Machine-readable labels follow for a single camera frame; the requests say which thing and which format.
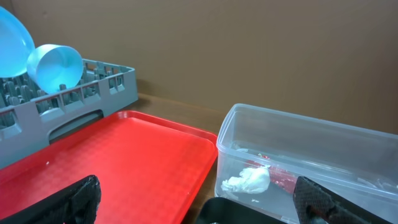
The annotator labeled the red plastic serving tray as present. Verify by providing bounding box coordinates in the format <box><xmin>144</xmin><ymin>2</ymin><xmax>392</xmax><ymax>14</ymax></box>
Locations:
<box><xmin>1</xmin><ymin>111</ymin><xmax>218</xmax><ymax>223</ymax></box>

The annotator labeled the grey plastic dishwasher rack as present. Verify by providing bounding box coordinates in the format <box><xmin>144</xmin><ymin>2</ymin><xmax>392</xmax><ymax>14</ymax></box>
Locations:
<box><xmin>1</xmin><ymin>59</ymin><xmax>138</xmax><ymax>167</ymax></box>

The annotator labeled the large light blue plate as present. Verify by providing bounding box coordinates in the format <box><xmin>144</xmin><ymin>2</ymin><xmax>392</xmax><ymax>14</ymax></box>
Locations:
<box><xmin>1</xmin><ymin>7</ymin><xmax>35</xmax><ymax>78</ymax></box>

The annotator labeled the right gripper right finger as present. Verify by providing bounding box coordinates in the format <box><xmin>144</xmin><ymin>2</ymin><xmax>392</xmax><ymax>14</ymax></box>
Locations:
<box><xmin>293</xmin><ymin>176</ymin><xmax>391</xmax><ymax>224</ymax></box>

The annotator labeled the red snack wrapper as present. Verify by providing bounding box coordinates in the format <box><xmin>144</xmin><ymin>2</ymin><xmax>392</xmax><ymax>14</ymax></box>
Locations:
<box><xmin>245</xmin><ymin>160</ymin><xmax>297</xmax><ymax>194</ymax></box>

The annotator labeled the white napkin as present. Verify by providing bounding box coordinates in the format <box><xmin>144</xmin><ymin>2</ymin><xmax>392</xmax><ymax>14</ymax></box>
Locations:
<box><xmin>221</xmin><ymin>167</ymin><xmax>271</xmax><ymax>194</ymax></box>

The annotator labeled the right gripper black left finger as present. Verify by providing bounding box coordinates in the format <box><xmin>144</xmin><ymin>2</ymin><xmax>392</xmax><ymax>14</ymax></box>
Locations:
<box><xmin>1</xmin><ymin>175</ymin><xmax>101</xmax><ymax>224</ymax></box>

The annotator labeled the clear plastic waste bin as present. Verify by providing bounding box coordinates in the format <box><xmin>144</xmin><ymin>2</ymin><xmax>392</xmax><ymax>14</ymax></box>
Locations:
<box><xmin>215</xmin><ymin>104</ymin><xmax>397</xmax><ymax>223</ymax></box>

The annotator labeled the light blue small bowl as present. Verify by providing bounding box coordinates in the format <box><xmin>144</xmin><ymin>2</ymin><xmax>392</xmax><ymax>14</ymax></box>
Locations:
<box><xmin>27</xmin><ymin>44</ymin><xmax>83</xmax><ymax>94</ymax></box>

